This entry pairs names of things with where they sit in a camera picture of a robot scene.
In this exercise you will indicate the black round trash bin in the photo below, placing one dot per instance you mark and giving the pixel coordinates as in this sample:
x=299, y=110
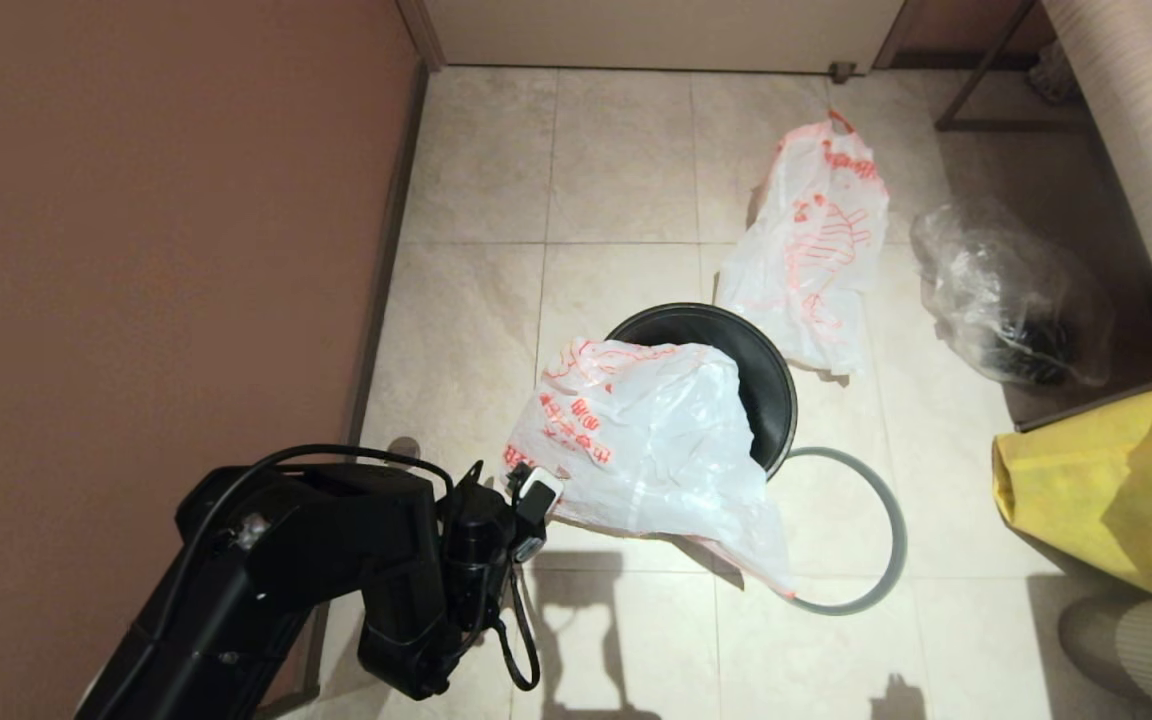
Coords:
x=766, y=390

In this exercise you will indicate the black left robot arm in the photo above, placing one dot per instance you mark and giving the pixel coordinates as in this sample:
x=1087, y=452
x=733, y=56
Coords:
x=316, y=560

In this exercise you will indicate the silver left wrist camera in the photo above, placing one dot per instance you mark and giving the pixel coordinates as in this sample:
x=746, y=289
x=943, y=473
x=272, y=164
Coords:
x=539, y=495

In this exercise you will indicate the yellow fabric bag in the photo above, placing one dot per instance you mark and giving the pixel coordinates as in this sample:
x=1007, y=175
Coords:
x=1116, y=500

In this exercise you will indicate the brown cabinet side panel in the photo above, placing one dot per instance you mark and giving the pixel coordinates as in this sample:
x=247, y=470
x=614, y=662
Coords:
x=136, y=250

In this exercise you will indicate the brown metal table frame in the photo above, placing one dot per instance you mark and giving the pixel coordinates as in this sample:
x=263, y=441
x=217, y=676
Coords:
x=1011, y=127

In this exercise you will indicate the clear plastic bag dark contents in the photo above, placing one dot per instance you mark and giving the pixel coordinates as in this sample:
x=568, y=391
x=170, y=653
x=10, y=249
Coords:
x=996, y=300

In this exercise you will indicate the small metal door stopper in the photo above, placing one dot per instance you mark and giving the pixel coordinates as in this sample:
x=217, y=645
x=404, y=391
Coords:
x=841, y=71

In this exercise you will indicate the white crumpled fabric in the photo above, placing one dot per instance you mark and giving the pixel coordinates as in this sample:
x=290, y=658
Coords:
x=1054, y=78

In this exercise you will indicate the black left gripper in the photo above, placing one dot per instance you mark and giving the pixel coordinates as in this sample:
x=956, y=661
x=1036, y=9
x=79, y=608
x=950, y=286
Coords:
x=476, y=550

